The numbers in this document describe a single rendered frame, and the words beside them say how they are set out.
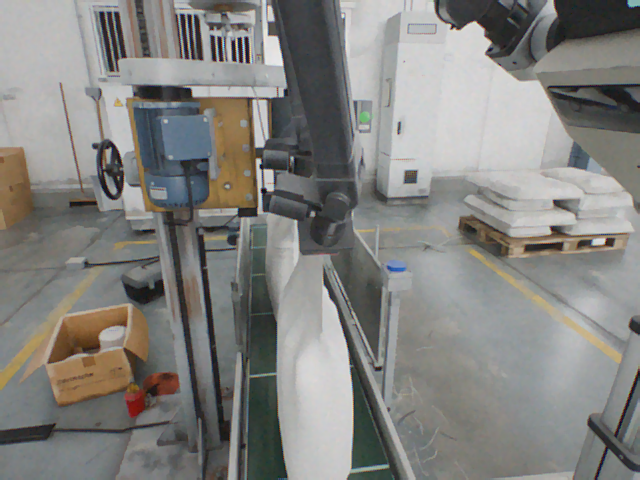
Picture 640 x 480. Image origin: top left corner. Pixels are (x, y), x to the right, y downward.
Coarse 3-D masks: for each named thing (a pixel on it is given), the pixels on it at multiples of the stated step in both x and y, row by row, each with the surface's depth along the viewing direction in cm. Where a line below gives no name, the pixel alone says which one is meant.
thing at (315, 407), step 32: (320, 256) 77; (288, 288) 109; (320, 288) 79; (288, 320) 95; (320, 320) 82; (288, 352) 87; (320, 352) 84; (288, 384) 87; (320, 384) 83; (288, 416) 89; (320, 416) 85; (352, 416) 90; (288, 448) 91; (320, 448) 87
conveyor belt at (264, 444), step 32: (256, 224) 302; (256, 256) 243; (256, 288) 203; (256, 320) 175; (256, 352) 153; (256, 384) 137; (352, 384) 137; (256, 416) 123; (256, 448) 112; (352, 448) 112
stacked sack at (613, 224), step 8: (616, 216) 354; (576, 224) 340; (584, 224) 339; (592, 224) 340; (600, 224) 341; (608, 224) 342; (616, 224) 342; (624, 224) 343; (560, 232) 352; (568, 232) 341; (576, 232) 339; (584, 232) 339; (592, 232) 340; (600, 232) 342; (608, 232) 344; (616, 232) 344; (624, 232) 346; (632, 232) 347
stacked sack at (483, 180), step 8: (472, 176) 380; (480, 176) 370; (488, 176) 364; (496, 176) 360; (504, 176) 360; (512, 176) 360; (520, 176) 358; (528, 176) 357; (536, 176) 362; (480, 184) 361; (488, 184) 354
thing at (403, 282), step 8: (384, 264) 122; (384, 272) 119; (392, 272) 117; (400, 272) 117; (408, 272) 117; (384, 280) 120; (392, 280) 117; (400, 280) 117; (408, 280) 117; (392, 288) 118; (400, 288) 118; (408, 288) 118
